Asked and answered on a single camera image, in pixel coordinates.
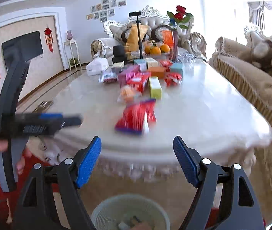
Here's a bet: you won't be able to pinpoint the orange small box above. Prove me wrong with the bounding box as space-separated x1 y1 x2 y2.
147 67 166 79

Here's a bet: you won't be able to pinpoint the teal carton box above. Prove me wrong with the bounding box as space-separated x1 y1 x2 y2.
170 62 185 77

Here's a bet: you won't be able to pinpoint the white tissue pack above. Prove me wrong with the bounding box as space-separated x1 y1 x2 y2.
86 57 109 76

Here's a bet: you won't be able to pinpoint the yellow green carton box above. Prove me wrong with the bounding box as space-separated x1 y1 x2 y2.
149 77 162 100

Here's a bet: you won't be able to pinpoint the red rose in vase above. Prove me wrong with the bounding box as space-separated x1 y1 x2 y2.
166 5 195 62

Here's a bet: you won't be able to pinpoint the silver purple snack bag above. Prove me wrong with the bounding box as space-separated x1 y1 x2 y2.
99 71 118 84

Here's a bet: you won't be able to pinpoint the ornate marble coffee table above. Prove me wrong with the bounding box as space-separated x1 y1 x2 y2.
28 61 272 181

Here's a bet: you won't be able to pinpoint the orange fruit right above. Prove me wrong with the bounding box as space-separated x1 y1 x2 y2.
159 44 171 53

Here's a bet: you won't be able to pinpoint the white side stand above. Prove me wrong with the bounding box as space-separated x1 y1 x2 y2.
64 39 81 70

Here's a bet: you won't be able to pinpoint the red carton box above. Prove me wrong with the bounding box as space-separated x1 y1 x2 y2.
127 72 151 93

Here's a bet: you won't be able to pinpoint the wall television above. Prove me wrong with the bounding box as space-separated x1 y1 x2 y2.
2 31 43 71

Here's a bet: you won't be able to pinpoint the mint mesh waste basket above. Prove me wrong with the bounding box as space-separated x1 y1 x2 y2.
91 194 171 229

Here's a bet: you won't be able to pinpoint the orange fruit left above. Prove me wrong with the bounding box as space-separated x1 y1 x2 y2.
150 46 162 55

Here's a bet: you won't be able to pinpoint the wall photo frames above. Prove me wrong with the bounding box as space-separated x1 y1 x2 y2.
86 0 127 23

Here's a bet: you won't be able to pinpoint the black phone stand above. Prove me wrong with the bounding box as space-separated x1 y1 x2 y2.
129 11 143 59

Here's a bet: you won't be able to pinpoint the black round speaker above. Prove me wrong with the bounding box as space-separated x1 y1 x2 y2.
113 45 126 57

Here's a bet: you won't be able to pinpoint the orange fruit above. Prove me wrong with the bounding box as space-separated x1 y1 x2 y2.
150 46 162 55
159 44 171 53

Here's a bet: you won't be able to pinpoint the black speaker base box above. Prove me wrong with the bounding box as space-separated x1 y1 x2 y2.
112 56 127 64

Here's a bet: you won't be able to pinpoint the red chinese knot ornament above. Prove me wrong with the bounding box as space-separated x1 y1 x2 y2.
44 26 54 53

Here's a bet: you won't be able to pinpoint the pink vase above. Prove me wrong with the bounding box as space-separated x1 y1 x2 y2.
66 30 73 40

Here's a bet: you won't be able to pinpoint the yellow paper bag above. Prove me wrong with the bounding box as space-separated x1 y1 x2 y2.
126 24 148 52

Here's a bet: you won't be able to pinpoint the red snack bag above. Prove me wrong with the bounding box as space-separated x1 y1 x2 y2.
115 99 157 135

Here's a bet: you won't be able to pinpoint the beige sofa right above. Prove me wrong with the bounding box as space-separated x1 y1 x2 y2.
209 31 272 214

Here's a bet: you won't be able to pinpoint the red strawberry snack pack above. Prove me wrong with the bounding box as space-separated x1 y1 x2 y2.
164 73 182 87

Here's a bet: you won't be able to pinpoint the red greeting sign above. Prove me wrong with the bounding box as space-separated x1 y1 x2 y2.
162 30 174 47

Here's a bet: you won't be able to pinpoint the magenta carton box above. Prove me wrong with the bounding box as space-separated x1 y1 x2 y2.
118 65 140 88

